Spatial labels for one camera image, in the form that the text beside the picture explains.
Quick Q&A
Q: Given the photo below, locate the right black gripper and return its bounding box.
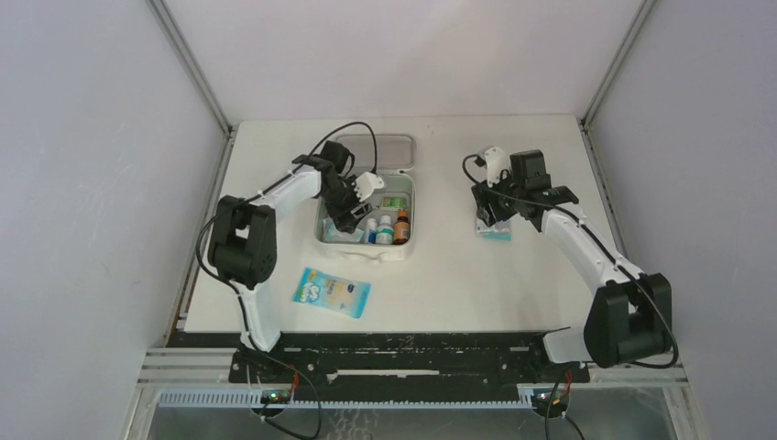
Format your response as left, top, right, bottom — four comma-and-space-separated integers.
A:
474, 166, 526, 226

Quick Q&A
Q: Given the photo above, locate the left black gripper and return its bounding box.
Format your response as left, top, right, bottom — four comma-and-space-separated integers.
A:
320, 175, 372, 234

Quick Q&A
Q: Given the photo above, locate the clear bandage packet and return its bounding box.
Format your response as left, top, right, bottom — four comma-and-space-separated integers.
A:
322, 217, 365, 244

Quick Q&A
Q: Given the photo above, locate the blue plaster packets bag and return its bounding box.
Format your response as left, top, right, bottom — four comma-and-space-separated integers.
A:
476, 219, 512, 242

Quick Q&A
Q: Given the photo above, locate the white plastic bottle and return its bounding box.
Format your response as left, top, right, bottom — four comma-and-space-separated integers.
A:
375, 214, 394, 245

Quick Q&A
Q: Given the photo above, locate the white medicine kit box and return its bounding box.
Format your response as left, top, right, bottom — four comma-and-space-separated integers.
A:
313, 134, 417, 263

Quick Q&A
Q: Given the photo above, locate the brown bottle orange cap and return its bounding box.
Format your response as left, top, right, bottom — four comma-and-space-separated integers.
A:
392, 210, 410, 245

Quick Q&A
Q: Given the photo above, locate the green wind oil box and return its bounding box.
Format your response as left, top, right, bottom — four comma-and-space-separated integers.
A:
380, 196, 409, 211

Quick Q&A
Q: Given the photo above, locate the blue cotton swab packet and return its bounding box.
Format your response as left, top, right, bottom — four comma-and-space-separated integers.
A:
293, 268, 371, 319

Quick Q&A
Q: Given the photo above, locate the blue white small tube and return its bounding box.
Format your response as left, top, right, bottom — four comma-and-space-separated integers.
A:
364, 218, 378, 244

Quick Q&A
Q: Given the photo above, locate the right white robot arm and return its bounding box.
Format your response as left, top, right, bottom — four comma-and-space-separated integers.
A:
462, 147, 679, 381

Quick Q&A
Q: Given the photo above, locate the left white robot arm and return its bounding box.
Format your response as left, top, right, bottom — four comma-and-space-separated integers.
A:
197, 141, 386, 382

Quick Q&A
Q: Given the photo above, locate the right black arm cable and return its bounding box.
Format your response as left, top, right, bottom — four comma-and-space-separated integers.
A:
462, 153, 680, 370

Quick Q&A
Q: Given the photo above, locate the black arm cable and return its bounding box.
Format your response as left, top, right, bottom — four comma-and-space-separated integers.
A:
195, 121, 378, 440
462, 153, 680, 370

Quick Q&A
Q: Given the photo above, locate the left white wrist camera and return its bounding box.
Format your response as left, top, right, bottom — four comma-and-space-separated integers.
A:
354, 171, 386, 202

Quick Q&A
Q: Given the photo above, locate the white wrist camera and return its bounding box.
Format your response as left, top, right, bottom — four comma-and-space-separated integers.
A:
354, 171, 386, 202
476, 146, 511, 188

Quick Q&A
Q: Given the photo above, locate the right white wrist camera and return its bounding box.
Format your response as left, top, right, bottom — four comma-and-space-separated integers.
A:
476, 146, 511, 188

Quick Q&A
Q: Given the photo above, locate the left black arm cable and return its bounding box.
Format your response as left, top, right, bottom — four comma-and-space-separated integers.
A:
195, 121, 378, 440

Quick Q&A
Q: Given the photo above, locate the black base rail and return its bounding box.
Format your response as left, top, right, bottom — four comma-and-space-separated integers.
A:
228, 331, 562, 404

